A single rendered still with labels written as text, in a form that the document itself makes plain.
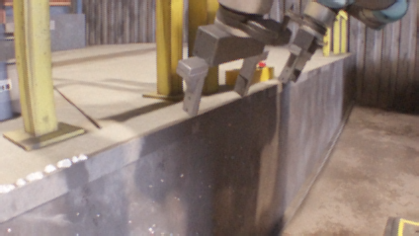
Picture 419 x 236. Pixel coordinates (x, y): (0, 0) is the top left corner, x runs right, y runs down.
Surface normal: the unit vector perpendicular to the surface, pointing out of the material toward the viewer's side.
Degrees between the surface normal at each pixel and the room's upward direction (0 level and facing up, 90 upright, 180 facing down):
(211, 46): 97
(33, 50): 90
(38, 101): 90
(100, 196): 90
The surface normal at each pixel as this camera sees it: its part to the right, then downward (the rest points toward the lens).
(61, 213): 0.85, 0.15
